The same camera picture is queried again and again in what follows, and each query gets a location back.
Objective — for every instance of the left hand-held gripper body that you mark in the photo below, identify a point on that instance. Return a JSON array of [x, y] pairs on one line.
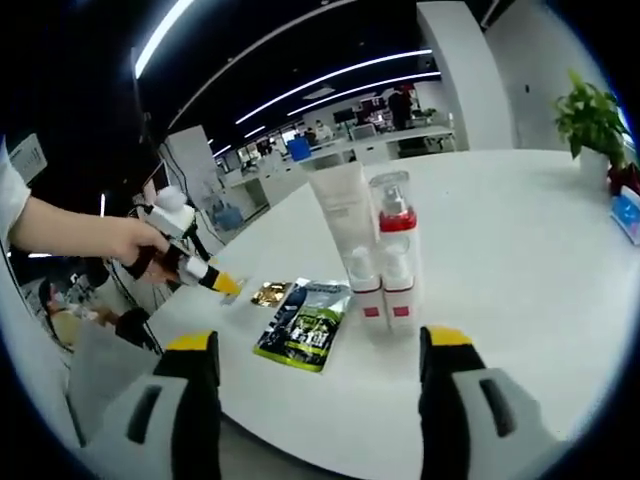
[[172, 215]]

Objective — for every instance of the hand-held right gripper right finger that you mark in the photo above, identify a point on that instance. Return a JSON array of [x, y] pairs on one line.
[[450, 400]]

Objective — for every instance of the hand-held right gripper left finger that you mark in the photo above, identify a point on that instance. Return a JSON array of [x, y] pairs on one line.
[[195, 410]]

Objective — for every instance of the clear plastic skincare sachet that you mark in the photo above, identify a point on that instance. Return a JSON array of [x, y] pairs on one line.
[[235, 297]]

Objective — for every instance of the gold foil skincare sachet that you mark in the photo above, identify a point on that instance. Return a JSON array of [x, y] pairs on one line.
[[272, 294]]

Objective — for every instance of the small white pump skincare bottle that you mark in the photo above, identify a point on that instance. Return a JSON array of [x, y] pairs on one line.
[[367, 310], [400, 310]]

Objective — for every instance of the dark green printed skincare pouch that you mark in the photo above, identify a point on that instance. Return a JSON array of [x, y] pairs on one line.
[[305, 330]]

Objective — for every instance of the white skincare tube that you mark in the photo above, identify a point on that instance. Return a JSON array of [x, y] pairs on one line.
[[345, 210]]

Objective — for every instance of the red collar pump skincare bottle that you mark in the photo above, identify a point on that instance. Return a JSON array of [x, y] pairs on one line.
[[397, 222]]

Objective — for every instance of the person's left hand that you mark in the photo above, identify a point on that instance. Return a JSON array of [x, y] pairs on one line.
[[140, 245]]

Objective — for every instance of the blue water jug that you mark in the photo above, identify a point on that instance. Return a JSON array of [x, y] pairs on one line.
[[220, 219], [232, 217]]

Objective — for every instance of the blue plastic bin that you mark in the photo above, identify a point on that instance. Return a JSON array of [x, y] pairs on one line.
[[298, 150]]

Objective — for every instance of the white office counter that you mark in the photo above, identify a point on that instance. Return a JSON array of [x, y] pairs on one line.
[[375, 147]]

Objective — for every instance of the blue tissue box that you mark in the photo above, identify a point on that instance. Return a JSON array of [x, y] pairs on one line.
[[627, 210]]

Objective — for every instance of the red plant pot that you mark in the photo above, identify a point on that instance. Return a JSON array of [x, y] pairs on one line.
[[625, 180]]

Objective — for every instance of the potted green plant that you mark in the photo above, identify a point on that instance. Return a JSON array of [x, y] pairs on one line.
[[592, 120]]

